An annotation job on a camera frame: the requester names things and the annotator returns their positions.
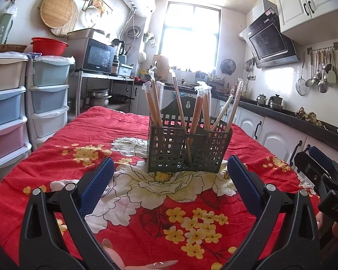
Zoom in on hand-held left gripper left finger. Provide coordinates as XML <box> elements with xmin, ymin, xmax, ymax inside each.
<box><xmin>18</xmin><ymin>156</ymin><xmax>119</xmax><ymax>270</ymax></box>

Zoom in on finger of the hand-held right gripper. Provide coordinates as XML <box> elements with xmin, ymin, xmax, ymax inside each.
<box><xmin>294</xmin><ymin>150</ymin><xmax>324</xmax><ymax>187</ymax></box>
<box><xmin>310</xmin><ymin>146</ymin><xmax>338</xmax><ymax>180</ymax></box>

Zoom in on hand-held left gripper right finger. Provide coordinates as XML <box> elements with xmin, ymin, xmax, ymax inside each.
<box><xmin>222</xmin><ymin>155</ymin><xmax>322</xmax><ymax>270</ymax></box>

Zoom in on green perforated utensil basket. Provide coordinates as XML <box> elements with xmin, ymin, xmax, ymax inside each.
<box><xmin>146</xmin><ymin>96</ymin><xmax>233</xmax><ymax>174</ymax></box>

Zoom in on bunch of chopsticks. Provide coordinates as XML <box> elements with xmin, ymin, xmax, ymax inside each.
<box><xmin>142</xmin><ymin>62</ymin><xmax>244</xmax><ymax>164</ymax></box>

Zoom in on row of hanging kitchen utensils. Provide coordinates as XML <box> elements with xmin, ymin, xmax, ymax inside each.
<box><xmin>296</xmin><ymin>43</ymin><xmax>338</xmax><ymax>95</ymax></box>

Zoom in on person's right hand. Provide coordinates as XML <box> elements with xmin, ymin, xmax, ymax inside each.
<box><xmin>315</xmin><ymin>213</ymin><xmax>326</xmax><ymax>231</ymax></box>

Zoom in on person's left hand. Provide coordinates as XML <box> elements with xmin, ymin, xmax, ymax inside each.
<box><xmin>101</xmin><ymin>238</ymin><xmax>178</xmax><ymax>270</ymax></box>

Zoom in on black kitchen countertop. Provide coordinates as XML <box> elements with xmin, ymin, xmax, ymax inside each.
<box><xmin>135</xmin><ymin>81</ymin><xmax>338</xmax><ymax>149</ymax></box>

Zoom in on white base cabinets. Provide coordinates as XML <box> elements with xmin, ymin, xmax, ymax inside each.
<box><xmin>131</xmin><ymin>86</ymin><xmax>313</xmax><ymax>169</ymax></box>

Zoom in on pile of dried roots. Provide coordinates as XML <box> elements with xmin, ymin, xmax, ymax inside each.
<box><xmin>295</xmin><ymin>107</ymin><xmax>324</xmax><ymax>127</ymax></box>

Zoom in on steel teapot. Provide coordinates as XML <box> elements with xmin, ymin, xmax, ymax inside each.
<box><xmin>268</xmin><ymin>94</ymin><xmax>284</xmax><ymax>110</ymax></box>

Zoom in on red floral blanket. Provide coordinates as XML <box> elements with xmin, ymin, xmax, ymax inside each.
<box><xmin>0</xmin><ymin>105</ymin><xmax>322</xmax><ymax>270</ymax></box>

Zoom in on stacked steel pots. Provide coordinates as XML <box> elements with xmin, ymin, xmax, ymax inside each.
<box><xmin>86</xmin><ymin>89</ymin><xmax>112</xmax><ymax>107</ymax></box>

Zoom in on black wok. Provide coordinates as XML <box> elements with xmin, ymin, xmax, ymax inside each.
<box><xmin>110</xmin><ymin>93</ymin><xmax>135</xmax><ymax>103</ymax></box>

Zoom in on blue grey drawer tower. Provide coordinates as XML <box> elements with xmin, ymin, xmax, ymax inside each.
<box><xmin>28</xmin><ymin>56</ymin><xmax>75</xmax><ymax>148</ymax></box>

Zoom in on metal shelf rack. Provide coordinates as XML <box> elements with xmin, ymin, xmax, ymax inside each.
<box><xmin>70</xmin><ymin>72</ymin><xmax>136</xmax><ymax>116</ymax></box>

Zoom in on grey storage container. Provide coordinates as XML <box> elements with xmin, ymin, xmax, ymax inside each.
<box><xmin>118</xmin><ymin>63</ymin><xmax>134</xmax><ymax>77</ymax></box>

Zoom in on small round black fan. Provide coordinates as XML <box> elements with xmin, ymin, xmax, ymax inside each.
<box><xmin>220</xmin><ymin>59</ymin><xmax>236</xmax><ymax>75</ymax></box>

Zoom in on pastel multicolour drawer tower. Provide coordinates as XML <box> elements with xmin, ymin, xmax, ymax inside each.
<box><xmin>0</xmin><ymin>52</ymin><xmax>33</xmax><ymax>175</ymax></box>

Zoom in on silver microwave oven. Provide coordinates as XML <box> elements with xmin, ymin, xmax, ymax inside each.
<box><xmin>66</xmin><ymin>37</ymin><xmax>117</xmax><ymax>75</ymax></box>

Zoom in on pale cutting board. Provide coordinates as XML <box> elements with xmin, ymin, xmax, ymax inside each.
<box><xmin>153</xmin><ymin>55</ymin><xmax>169</xmax><ymax>81</ymax></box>

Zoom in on black range hood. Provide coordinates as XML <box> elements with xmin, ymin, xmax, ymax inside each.
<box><xmin>239</xmin><ymin>0</ymin><xmax>300</xmax><ymax>69</ymax></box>

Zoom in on black blender jug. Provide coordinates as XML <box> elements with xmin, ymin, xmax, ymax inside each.
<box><xmin>111</xmin><ymin>39</ymin><xmax>126</xmax><ymax>57</ymax></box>

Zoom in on red plastic basin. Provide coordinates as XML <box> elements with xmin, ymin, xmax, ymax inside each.
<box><xmin>31</xmin><ymin>37</ymin><xmax>69</xmax><ymax>57</ymax></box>

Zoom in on grey plastic tray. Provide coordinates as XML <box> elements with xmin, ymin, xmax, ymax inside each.
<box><xmin>67</xmin><ymin>29</ymin><xmax>106</xmax><ymax>41</ymax></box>

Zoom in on kitchen window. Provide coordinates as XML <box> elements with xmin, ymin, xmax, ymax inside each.
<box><xmin>159</xmin><ymin>1</ymin><xmax>222</xmax><ymax>75</ymax></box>

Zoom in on woven straw tray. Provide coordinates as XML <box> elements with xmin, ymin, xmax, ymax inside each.
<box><xmin>50</xmin><ymin>6</ymin><xmax>79</xmax><ymax>38</ymax></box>

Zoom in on flat wicker basket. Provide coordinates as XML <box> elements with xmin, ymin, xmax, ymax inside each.
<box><xmin>0</xmin><ymin>44</ymin><xmax>28</xmax><ymax>53</ymax></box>

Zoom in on white round hanging lid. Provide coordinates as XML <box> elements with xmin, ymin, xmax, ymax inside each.
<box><xmin>82</xmin><ymin>5</ymin><xmax>102</xmax><ymax>28</ymax></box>

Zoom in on pale green hanging pouch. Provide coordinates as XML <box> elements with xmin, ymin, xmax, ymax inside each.
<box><xmin>0</xmin><ymin>6</ymin><xmax>17</xmax><ymax>48</ymax></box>

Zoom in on white wall hair dryer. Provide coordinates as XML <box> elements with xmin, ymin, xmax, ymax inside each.
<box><xmin>143</xmin><ymin>31</ymin><xmax>156</xmax><ymax>47</ymax></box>

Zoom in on coiled grey hose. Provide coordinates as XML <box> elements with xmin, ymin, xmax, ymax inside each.
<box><xmin>127</xmin><ymin>26</ymin><xmax>143</xmax><ymax>38</ymax></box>

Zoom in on white wall cabinet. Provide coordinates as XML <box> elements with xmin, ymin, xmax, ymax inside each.
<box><xmin>273</xmin><ymin>0</ymin><xmax>338</xmax><ymax>33</ymax></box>

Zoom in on wall picture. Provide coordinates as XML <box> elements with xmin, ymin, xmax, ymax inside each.
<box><xmin>87</xmin><ymin>0</ymin><xmax>113</xmax><ymax>16</ymax></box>

